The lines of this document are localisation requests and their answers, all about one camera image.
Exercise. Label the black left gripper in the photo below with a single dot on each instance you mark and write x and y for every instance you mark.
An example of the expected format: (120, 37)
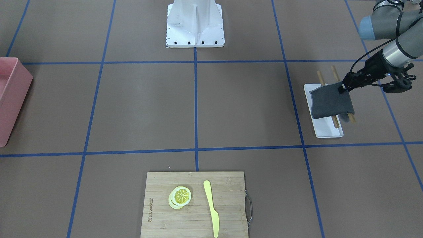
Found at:
(372, 65)

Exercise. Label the dark grey cloth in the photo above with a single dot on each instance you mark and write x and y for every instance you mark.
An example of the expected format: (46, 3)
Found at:
(331, 100)

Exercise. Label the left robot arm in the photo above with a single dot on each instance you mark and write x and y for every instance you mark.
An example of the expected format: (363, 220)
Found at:
(404, 35)

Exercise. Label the wooden stick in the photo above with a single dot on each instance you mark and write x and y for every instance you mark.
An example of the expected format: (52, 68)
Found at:
(323, 83)
(351, 116)

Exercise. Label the white rectangular tray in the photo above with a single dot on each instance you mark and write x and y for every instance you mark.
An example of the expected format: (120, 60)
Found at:
(324, 127)

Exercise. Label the yellow plastic knife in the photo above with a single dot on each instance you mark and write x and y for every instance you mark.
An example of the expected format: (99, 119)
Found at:
(214, 214)

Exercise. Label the yellow lemon slices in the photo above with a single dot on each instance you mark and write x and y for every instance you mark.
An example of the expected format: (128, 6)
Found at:
(179, 197)

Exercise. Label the bamboo cutting board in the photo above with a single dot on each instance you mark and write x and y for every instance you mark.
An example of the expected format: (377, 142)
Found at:
(159, 220)

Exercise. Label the pink plastic bin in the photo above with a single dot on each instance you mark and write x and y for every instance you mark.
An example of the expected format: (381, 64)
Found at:
(15, 83)

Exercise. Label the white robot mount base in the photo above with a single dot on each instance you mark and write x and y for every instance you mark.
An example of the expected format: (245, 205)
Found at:
(194, 23)

